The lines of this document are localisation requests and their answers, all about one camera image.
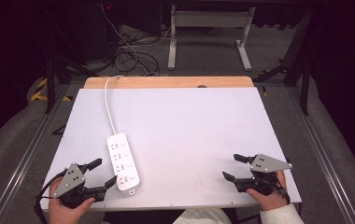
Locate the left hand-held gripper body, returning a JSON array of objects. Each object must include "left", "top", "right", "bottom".
[{"left": 53, "top": 161, "right": 107, "bottom": 209}]

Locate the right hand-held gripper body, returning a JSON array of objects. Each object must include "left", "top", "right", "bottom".
[{"left": 234, "top": 152, "right": 293, "bottom": 197}]

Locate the white power strip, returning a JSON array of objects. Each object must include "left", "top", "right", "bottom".
[{"left": 106, "top": 133, "right": 142, "bottom": 197}]

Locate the person's left hand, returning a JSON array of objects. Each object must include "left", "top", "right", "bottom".
[{"left": 48, "top": 177, "right": 96, "bottom": 224}]

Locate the person's right hand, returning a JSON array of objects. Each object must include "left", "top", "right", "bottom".
[{"left": 246, "top": 170, "right": 291, "bottom": 212}]

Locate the person's white clothing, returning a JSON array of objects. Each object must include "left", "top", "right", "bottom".
[{"left": 172, "top": 207, "right": 234, "bottom": 224}]

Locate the yellow black hazard tape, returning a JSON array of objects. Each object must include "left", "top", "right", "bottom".
[{"left": 30, "top": 77, "right": 74, "bottom": 103}]

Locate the black metal stand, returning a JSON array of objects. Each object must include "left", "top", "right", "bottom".
[
  {"left": 43, "top": 54, "right": 103, "bottom": 115},
  {"left": 252, "top": 6, "right": 313, "bottom": 117}
]

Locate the wooden table board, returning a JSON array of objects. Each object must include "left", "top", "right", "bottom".
[{"left": 83, "top": 76, "right": 255, "bottom": 90}]

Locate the black computer case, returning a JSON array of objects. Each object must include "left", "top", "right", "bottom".
[{"left": 80, "top": 0, "right": 121, "bottom": 61}]

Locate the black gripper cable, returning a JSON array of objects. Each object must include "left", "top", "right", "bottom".
[{"left": 34, "top": 168, "right": 68, "bottom": 224}]

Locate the aluminium floor rail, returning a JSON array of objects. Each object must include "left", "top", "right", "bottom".
[
  {"left": 285, "top": 87, "right": 355, "bottom": 224},
  {"left": 0, "top": 83, "right": 71, "bottom": 224}
]

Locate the white power strip cable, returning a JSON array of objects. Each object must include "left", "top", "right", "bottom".
[{"left": 104, "top": 75, "right": 127, "bottom": 136}]

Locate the tangle of black floor cables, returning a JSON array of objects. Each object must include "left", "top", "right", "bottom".
[{"left": 112, "top": 26, "right": 162, "bottom": 77}]

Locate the thin white floor cable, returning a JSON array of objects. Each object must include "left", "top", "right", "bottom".
[{"left": 100, "top": 3, "right": 174, "bottom": 77}]

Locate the grey metal table frame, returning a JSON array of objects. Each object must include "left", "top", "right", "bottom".
[{"left": 167, "top": 4, "right": 257, "bottom": 72}]

